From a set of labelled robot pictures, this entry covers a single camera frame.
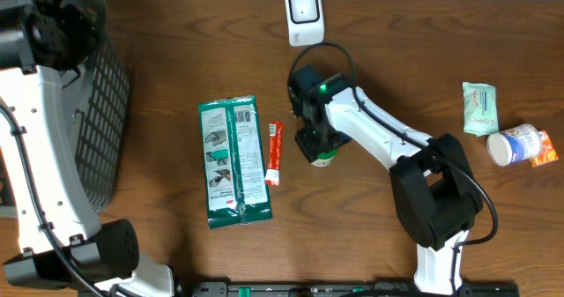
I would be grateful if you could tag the green white wipes pack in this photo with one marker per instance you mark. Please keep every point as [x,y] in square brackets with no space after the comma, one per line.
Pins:
[480,110]

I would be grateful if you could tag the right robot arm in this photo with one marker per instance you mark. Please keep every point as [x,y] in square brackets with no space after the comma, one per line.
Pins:
[436,201]

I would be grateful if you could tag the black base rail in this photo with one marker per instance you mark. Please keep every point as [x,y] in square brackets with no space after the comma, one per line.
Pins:
[391,289]

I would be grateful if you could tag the grey plastic shopping basket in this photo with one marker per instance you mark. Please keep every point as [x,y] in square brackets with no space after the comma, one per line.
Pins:
[69,38]

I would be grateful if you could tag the orange Kleenex tissue pack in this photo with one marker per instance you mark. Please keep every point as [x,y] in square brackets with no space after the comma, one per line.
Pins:
[547,154]

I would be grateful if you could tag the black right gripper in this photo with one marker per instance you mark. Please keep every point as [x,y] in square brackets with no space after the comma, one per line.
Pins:
[311,146]

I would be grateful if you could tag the white barcode scanner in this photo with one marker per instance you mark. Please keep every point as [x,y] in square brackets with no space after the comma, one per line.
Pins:
[305,22]

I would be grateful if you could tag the green lid jar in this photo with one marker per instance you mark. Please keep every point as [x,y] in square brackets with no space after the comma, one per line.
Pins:
[324,158]

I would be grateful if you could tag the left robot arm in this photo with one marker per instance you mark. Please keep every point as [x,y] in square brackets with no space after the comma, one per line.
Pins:
[62,242]

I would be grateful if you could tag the red snack package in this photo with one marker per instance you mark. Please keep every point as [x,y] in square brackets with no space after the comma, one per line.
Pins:
[272,176]

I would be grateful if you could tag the white round tub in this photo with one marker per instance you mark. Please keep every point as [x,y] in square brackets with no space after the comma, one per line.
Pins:
[521,143]

